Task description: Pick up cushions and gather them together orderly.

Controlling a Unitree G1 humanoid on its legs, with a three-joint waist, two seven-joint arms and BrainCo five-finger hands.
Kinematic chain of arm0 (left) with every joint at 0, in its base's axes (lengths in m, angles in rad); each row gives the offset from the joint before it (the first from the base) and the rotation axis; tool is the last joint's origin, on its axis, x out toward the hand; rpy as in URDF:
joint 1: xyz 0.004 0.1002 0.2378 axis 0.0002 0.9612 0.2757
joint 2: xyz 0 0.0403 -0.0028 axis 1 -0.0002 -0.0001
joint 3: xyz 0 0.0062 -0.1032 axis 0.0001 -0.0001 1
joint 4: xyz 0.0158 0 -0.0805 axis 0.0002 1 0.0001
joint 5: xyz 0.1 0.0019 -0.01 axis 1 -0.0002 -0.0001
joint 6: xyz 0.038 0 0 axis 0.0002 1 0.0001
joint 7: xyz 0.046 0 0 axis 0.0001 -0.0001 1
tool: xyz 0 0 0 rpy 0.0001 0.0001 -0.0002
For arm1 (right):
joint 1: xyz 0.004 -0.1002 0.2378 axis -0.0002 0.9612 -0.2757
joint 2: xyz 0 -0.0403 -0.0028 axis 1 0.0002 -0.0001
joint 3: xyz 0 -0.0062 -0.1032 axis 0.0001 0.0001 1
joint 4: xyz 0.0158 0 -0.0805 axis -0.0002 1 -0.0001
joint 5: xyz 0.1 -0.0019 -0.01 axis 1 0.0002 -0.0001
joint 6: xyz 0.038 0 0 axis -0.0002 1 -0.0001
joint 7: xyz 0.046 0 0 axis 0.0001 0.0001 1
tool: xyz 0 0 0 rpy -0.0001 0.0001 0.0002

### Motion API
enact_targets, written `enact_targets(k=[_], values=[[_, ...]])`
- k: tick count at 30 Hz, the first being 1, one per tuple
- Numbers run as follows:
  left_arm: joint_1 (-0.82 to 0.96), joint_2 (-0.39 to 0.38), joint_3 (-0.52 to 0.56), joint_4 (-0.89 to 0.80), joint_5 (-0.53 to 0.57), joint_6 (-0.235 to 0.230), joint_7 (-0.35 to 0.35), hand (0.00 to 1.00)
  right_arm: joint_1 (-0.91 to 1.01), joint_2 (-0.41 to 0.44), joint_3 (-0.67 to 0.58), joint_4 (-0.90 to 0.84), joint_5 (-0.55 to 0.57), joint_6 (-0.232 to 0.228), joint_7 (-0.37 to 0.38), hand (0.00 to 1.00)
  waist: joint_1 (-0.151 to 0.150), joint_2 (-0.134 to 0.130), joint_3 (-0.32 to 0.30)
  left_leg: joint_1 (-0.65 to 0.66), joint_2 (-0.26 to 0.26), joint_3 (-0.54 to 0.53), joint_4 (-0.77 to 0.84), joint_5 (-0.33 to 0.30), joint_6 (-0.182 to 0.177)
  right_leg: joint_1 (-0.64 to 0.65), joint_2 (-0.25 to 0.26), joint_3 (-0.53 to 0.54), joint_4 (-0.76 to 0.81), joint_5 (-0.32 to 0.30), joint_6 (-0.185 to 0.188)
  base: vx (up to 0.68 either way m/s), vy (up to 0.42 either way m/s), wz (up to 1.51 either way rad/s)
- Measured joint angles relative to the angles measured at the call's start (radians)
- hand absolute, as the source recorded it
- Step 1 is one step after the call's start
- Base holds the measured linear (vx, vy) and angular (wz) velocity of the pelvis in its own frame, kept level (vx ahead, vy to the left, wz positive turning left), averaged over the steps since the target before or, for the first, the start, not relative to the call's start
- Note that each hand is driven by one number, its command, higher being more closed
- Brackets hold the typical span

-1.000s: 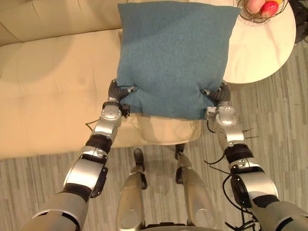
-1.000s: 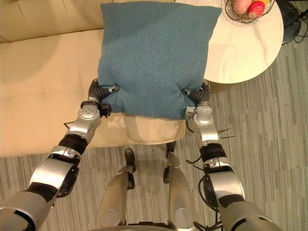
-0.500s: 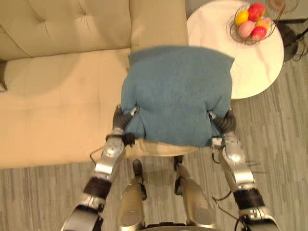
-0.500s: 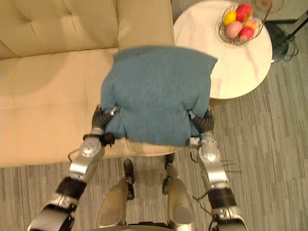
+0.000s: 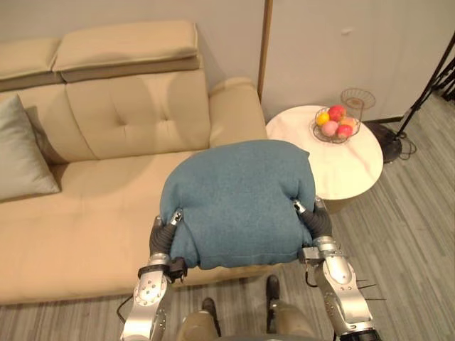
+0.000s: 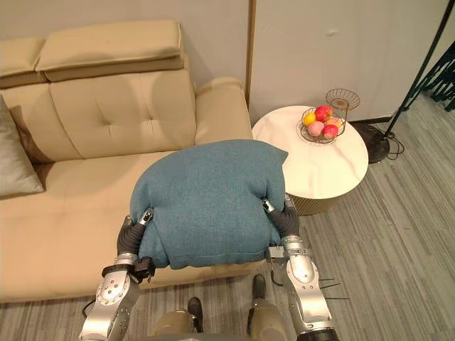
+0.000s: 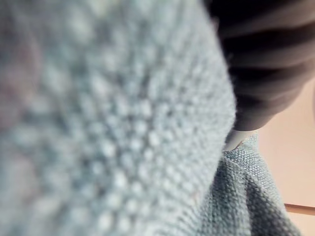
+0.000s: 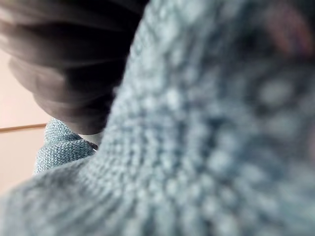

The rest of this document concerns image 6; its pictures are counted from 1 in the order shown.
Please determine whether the grey fabric cushion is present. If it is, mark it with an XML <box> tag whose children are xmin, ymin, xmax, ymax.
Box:
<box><xmin>0</xmin><ymin>94</ymin><xmax>46</xmax><ymax>200</ymax></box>

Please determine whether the dark robot foot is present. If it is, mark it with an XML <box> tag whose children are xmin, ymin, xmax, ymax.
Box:
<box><xmin>252</xmin><ymin>274</ymin><xmax>267</xmax><ymax>300</ymax></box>
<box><xmin>187</xmin><ymin>297</ymin><xmax>204</xmax><ymax>325</ymax></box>

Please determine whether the wooden wall trim strip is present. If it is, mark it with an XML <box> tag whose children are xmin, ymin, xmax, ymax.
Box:
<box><xmin>245</xmin><ymin>0</ymin><xmax>258</xmax><ymax>107</ymax></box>

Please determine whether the robot leg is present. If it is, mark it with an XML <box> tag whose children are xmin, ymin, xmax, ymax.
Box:
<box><xmin>147</xmin><ymin>308</ymin><xmax>195</xmax><ymax>341</ymax></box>
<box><xmin>247</xmin><ymin>297</ymin><xmax>289</xmax><ymax>341</ymax></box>

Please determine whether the black floor cable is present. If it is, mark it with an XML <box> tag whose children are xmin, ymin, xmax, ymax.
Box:
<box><xmin>388</xmin><ymin>136</ymin><xmax>407</xmax><ymax>161</ymax></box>

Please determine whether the black slanted stand pole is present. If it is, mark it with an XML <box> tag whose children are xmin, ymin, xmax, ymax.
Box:
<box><xmin>386</xmin><ymin>0</ymin><xmax>455</xmax><ymax>139</ymax></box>

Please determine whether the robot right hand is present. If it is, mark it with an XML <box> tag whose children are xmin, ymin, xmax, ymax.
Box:
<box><xmin>262</xmin><ymin>193</ymin><xmax>301</xmax><ymax>240</ymax></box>

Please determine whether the large red apple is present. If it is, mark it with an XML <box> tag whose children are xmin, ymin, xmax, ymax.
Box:
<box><xmin>314</xmin><ymin>105</ymin><xmax>334</xmax><ymax>123</ymax></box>

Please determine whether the robot left leg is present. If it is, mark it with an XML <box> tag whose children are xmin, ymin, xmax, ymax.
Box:
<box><xmin>147</xmin><ymin>308</ymin><xmax>195</xmax><ymax>341</ymax></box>

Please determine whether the black round lamp base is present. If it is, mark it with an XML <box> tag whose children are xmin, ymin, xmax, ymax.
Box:
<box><xmin>350</xmin><ymin>120</ymin><xmax>391</xmax><ymax>165</ymax></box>

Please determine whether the dark robot right foot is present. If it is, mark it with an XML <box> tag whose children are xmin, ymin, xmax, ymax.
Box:
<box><xmin>252</xmin><ymin>274</ymin><xmax>267</xmax><ymax>300</ymax></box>

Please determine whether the teal fabric cushion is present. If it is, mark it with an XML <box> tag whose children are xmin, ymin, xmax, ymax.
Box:
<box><xmin>128</xmin><ymin>139</ymin><xmax>289</xmax><ymax>270</ymax></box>

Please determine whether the beige leather sofa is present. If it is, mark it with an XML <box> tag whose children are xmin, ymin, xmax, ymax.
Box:
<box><xmin>0</xmin><ymin>19</ymin><xmax>272</xmax><ymax>303</ymax></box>

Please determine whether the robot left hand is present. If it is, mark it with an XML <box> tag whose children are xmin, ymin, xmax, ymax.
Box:
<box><xmin>118</xmin><ymin>209</ymin><xmax>156</xmax><ymax>255</ymax></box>

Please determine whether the two-tier wire fruit basket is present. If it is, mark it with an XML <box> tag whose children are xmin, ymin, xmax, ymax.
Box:
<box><xmin>297</xmin><ymin>88</ymin><xmax>360</xmax><ymax>145</ymax></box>

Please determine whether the dark metal rack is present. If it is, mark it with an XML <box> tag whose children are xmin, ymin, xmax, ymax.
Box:
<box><xmin>422</xmin><ymin>51</ymin><xmax>455</xmax><ymax>109</ymax></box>

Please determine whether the dark robot left foot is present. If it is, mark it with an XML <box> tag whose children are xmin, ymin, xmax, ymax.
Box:
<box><xmin>187</xmin><ymin>297</ymin><xmax>204</xmax><ymax>325</ymax></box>

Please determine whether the round white marble side table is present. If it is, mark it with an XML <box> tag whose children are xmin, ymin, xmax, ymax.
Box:
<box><xmin>251</xmin><ymin>104</ymin><xmax>369</xmax><ymax>217</ymax></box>

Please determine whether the robot right leg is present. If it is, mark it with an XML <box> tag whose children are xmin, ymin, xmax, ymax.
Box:
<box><xmin>247</xmin><ymin>297</ymin><xmax>289</xmax><ymax>341</ymax></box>

